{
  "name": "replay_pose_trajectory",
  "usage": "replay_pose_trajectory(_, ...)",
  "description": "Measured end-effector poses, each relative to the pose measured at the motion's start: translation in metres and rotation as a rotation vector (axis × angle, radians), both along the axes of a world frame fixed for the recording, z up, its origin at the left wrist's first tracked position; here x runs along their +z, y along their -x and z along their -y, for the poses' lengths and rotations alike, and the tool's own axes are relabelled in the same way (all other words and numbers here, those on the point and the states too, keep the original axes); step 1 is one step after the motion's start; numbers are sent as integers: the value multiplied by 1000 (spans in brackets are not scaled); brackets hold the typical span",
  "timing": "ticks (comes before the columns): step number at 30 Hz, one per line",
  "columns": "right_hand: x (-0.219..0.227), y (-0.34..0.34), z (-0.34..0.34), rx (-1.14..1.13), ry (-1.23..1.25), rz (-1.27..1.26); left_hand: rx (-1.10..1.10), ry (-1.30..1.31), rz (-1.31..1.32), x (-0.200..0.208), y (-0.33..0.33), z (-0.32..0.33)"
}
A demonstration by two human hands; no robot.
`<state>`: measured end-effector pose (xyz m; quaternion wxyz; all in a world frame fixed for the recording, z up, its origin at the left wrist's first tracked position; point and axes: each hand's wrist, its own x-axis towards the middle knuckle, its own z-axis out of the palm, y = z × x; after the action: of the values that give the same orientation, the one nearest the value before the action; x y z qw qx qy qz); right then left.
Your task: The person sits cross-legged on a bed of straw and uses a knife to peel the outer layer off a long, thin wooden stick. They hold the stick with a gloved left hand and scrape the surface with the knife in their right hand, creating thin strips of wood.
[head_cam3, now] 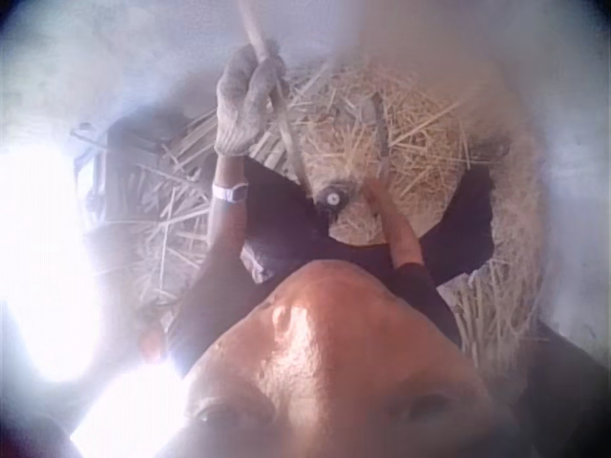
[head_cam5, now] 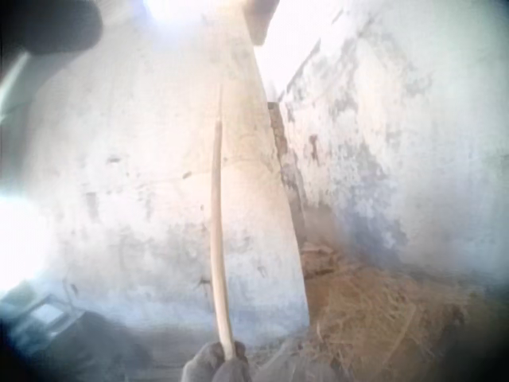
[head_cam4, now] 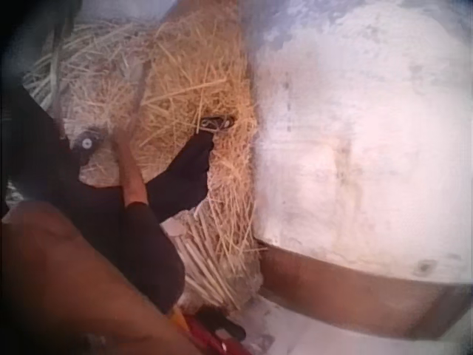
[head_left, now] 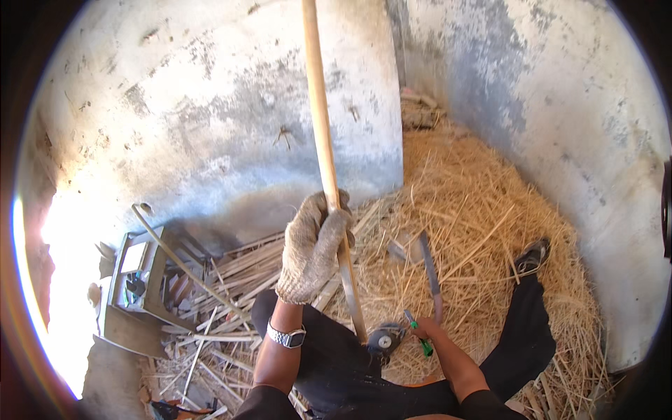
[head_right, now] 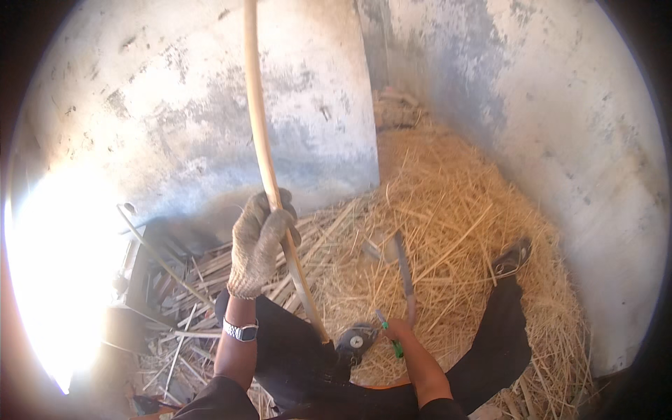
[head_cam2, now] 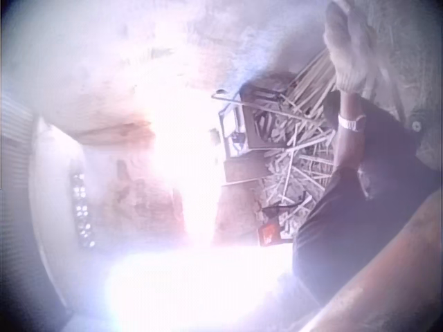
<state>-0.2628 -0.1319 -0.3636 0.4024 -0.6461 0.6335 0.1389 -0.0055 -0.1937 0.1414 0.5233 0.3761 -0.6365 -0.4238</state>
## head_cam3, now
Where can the heap of bamboo shavings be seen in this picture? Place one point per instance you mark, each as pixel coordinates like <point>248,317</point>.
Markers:
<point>506,267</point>

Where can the round black white tool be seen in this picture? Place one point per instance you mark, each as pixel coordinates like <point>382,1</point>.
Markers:
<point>332,198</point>

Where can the pile of bamboo strips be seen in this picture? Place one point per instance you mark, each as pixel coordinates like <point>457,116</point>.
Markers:
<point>162,205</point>

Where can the white wrist watch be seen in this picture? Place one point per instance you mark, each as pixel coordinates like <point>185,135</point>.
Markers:
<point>229,193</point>

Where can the dark crate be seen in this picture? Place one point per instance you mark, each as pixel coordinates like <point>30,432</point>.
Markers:
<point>112,157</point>

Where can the person's right hand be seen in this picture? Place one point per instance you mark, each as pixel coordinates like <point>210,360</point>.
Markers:
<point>382,198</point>

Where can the person's left hand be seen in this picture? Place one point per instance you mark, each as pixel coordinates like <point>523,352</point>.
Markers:
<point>235,110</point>

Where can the grey knife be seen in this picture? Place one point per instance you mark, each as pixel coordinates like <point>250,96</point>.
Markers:
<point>377,129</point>

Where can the person's legs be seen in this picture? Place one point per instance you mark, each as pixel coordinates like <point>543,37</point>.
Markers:
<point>277,224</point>

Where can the long bamboo strip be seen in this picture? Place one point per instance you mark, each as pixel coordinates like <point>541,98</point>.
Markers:
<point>285,131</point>

